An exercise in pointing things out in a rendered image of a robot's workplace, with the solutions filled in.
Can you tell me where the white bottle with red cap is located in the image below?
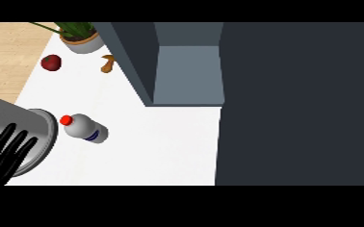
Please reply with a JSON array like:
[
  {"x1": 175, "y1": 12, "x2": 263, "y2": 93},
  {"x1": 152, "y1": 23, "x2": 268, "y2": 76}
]
[{"x1": 58, "y1": 113, "x2": 110, "y2": 144}]

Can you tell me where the dark grey cabinet door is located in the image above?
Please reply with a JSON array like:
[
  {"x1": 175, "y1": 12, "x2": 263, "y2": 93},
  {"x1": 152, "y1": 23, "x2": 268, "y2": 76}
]
[{"x1": 213, "y1": 21, "x2": 364, "y2": 187}]

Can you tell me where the brown mushroom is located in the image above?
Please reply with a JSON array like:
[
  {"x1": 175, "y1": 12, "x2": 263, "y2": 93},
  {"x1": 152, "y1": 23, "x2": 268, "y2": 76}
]
[{"x1": 99, "y1": 54, "x2": 117, "y2": 74}]

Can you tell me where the grey open cabinet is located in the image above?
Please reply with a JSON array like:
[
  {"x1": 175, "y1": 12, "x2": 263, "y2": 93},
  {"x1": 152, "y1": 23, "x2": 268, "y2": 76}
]
[{"x1": 90, "y1": 21, "x2": 226, "y2": 108}]

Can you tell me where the red apple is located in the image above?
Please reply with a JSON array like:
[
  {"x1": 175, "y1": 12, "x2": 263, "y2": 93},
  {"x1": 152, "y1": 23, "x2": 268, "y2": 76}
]
[{"x1": 40, "y1": 54, "x2": 62, "y2": 72}]

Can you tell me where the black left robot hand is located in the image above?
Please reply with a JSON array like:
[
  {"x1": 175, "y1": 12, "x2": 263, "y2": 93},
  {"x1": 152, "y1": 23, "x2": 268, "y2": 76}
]
[{"x1": 0, "y1": 123, "x2": 40, "y2": 187}]

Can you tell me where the potted green plant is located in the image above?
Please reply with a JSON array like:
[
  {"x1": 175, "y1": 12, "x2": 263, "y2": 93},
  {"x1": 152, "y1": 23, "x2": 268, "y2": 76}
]
[{"x1": 28, "y1": 21, "x2": 107, "y2": 55}]

